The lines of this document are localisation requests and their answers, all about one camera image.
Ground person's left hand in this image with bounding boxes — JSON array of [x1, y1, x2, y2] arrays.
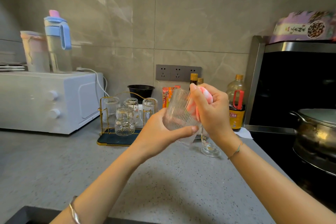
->
[[132, 108, 199, 162]]

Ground person's right hand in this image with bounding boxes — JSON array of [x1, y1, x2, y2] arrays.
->
[[189, 83, 238, 149]]

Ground pink cleaning cloth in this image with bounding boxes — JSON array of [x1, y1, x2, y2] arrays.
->
[[188, 86, 214, 122]]

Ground ribbed clear drinking glass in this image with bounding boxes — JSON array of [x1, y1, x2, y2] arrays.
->
[[163, 88, 202, 149]]

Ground person's right forearm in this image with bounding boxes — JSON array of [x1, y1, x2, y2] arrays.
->
[[222, 137, 336, 224]]

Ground person's left forearm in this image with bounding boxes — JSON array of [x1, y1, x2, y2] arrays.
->
[[49, 142, 149, 224]]

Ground dark bottle with gold cap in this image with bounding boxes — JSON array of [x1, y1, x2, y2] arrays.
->
[[189, 73, 199, 91]]

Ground orange seasoning packets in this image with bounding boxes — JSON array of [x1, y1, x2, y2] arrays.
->
[[162, 85, 181, 108]]

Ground large soy sauce bottle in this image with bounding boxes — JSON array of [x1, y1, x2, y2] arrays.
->
[[225, 74, 247, 131]]

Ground black plastic bowl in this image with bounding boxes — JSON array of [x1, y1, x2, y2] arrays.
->
[[127, 84, 155, 104]]

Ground clear rounded glass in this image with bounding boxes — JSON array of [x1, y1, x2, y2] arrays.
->
[[115, 106, 136, 137]]

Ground white paper sheet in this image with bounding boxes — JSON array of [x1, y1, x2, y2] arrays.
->
[[234, 127, 253, 140]]

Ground stainless steel stove guard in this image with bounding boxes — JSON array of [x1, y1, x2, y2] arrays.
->
[[244, 35, 336, 135]]

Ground black stove top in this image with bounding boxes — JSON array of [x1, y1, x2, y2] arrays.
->
[[249, 130, 336, 212]]

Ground steel pot lid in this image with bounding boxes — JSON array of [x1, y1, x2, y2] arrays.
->
[[298, 108, 336, 129]]

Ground purple food box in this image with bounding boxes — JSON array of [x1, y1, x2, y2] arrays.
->
[[269, 10, 336, 44]]

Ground stainless steel pot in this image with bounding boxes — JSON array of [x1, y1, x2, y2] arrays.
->
[[289, 108, 336, 177]]

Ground blue lidded water bottle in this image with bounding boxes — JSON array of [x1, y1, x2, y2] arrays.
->
[[44, 10, 72, 74]]

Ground white microwave oven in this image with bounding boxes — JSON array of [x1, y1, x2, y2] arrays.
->
[[0, 71, 105, 135]]

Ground pink lidded plastic pitcher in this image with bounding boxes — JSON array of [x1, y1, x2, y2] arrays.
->
[[20, 31, 50, 73]]

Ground dark kitchen sink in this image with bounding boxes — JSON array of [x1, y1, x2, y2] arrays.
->
[[5, 205, 159, 224]]

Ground stack of flat trays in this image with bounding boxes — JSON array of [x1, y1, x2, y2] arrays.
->
[[0, 62, 27, 72]]

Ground grey wall socket panel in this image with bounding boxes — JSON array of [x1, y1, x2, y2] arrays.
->
[[155, 64, 202, 82]]

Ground thin string bracelet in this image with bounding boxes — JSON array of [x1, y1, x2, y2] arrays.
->
[[227, 141, 244, 160]]

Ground gold wire cup rack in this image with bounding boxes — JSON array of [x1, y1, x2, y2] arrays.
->
[[97, 92, 158, 146]]

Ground white power cable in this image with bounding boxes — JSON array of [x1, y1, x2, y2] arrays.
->
[[76, 67, 110, 98]]

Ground silver bracelet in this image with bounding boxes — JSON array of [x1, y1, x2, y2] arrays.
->
[[68, 195, 82, 224]]

